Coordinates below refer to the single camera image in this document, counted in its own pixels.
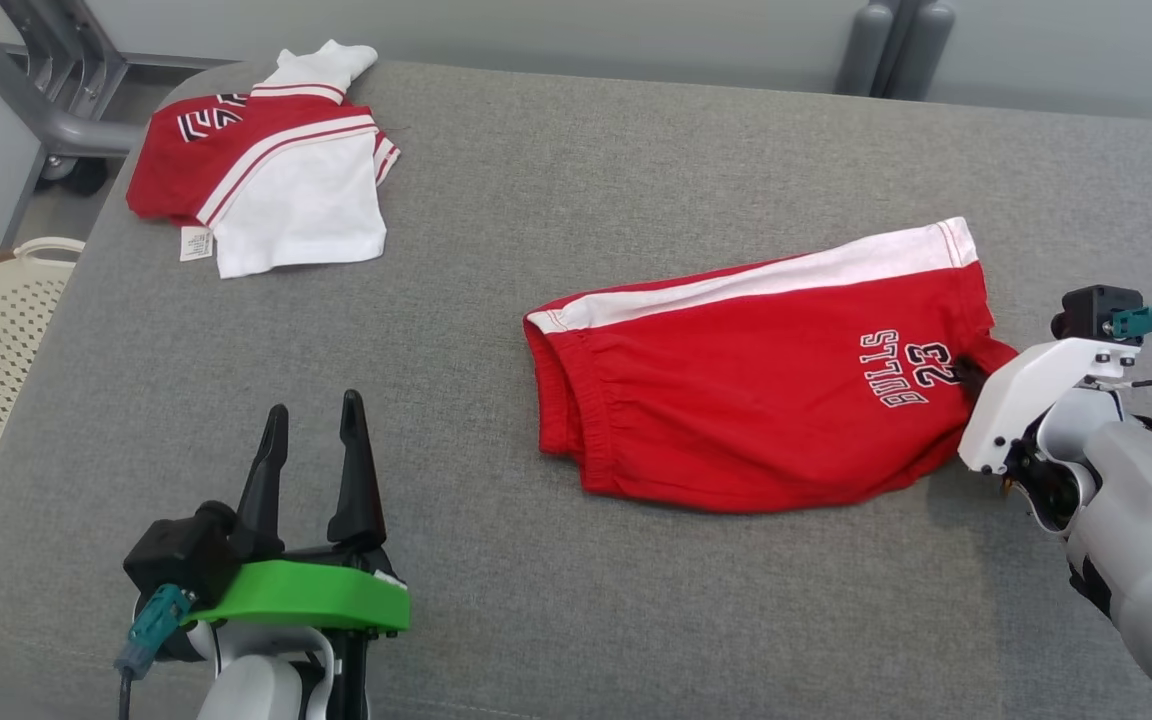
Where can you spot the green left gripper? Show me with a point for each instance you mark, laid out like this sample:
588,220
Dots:
316,595

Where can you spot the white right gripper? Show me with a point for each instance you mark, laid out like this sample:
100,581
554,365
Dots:
1026,390

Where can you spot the red Bulls 23 shorts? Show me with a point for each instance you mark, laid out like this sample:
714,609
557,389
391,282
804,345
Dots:
736,400

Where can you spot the red and white jersey shirt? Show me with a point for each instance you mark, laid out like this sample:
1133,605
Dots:
286,190

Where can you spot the grey fabric sofa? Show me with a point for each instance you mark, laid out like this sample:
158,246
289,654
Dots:
536,600

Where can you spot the grey rounded posts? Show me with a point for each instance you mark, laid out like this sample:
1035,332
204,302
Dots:
896,45

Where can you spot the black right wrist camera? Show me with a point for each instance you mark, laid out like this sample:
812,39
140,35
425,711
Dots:
1091,310

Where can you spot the grey metal cart frame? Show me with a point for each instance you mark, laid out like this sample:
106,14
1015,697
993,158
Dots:
66,110

